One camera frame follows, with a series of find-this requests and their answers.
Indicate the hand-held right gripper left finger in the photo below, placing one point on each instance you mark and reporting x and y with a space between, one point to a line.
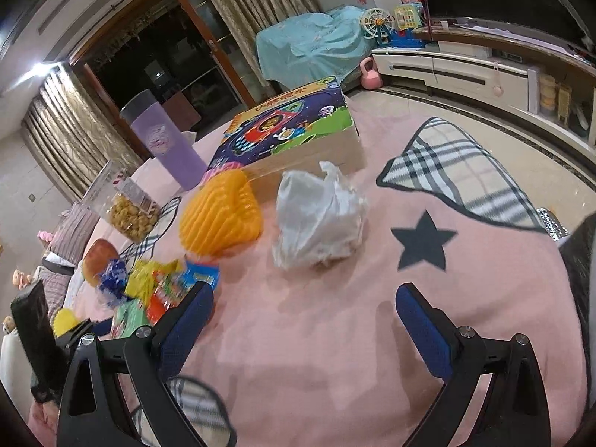
184 335

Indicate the white television cabinet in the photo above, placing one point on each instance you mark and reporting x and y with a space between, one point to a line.
442 67

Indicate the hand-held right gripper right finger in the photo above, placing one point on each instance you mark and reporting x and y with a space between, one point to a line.
423 330

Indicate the white bin with black bag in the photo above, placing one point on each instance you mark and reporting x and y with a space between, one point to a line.
582 265

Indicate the striped pillow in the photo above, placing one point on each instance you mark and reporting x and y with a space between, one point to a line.
56 286
72 233

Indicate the silver foil mat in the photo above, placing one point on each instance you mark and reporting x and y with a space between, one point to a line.
552 222

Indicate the white plastic bag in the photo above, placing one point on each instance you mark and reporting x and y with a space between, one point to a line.
316 223

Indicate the green yellow activity cube toy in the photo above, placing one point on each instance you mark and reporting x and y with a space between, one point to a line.
407 18

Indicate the turquoise covered armchair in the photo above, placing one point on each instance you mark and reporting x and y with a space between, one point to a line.
307 42

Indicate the stacked cream containers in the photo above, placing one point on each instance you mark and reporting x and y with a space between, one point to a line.
547 95

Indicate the beige patterned curtain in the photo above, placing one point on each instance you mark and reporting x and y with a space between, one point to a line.
251 4
74 135

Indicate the pink blanket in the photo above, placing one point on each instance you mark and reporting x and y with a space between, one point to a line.
326 335

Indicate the purple bottle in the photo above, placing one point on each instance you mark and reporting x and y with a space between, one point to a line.
172 153

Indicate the wooden glass sliding door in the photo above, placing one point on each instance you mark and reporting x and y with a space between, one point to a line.
177 56

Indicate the blue snack wrapper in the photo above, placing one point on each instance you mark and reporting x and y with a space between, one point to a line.
111 279

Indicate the red yellow apple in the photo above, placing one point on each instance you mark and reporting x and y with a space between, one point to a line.
98 258

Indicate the pink kettlebell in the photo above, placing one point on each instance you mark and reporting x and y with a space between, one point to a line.
372 79

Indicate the blue yellow snack packet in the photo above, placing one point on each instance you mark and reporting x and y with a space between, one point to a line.
202 274

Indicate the colourful picture book box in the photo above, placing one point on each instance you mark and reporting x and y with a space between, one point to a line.
279 125

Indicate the clear jar of yellow snacks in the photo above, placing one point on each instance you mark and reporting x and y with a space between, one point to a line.
130 216

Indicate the red snack wrapper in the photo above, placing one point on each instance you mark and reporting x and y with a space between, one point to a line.
163 300

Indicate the yellow plastic toy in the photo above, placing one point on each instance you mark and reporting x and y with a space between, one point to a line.
65 321

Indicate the orange foam fruit net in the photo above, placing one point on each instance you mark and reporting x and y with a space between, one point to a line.
219 216

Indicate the ferris wheel toy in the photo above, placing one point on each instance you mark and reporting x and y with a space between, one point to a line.
378 23

